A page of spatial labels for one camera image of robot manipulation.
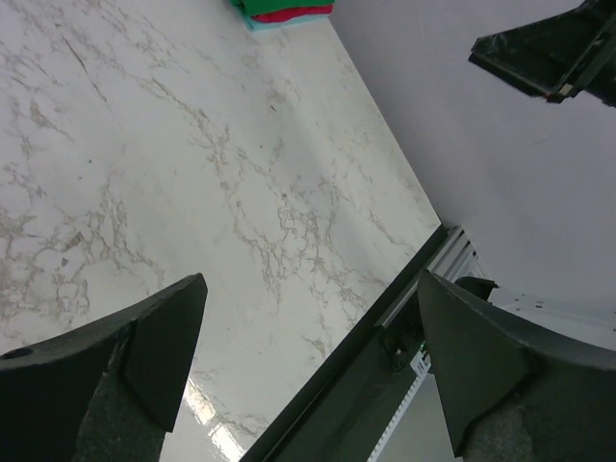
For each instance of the folded red t shirt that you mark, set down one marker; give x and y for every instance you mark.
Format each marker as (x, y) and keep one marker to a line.
(287, 15)

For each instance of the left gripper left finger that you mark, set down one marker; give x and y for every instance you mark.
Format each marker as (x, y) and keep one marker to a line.
(109, 390)

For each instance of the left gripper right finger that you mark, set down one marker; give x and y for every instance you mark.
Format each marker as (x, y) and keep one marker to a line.
(511, 389)

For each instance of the green t shirt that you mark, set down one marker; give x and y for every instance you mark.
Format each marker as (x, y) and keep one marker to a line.
(259, 7)

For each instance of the white slotted cable duct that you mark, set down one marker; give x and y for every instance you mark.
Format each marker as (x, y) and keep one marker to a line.
(404, 409)

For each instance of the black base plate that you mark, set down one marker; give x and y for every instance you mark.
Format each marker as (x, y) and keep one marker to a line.
(342, 411)

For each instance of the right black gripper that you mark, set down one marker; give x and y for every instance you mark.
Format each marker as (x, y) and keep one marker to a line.
(558, 57)

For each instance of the folded light blue t shirt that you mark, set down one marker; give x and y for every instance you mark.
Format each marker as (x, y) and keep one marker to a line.
(256, 26)

